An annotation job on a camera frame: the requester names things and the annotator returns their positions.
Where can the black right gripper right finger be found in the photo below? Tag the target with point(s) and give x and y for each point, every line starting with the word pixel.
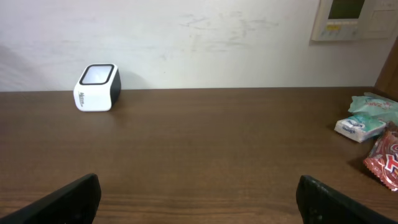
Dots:
pixel 319 203

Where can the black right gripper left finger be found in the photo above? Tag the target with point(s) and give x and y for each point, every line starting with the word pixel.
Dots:
pixel 76 202

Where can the brown chocolate bar wrapper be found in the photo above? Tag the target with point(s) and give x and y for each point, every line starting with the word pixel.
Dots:
pixel 382 159

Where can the small teal packet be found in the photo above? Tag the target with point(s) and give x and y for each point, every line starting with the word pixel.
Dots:
pixel 360 127

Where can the teal wipes packet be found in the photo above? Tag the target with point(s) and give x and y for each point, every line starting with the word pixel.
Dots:
pixel 375 106

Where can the white barcode scanner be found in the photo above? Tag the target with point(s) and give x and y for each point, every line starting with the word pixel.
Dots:
pixel 98 88

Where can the white wall control panel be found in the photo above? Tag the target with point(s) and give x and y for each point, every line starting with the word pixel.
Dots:
pixel 349 20

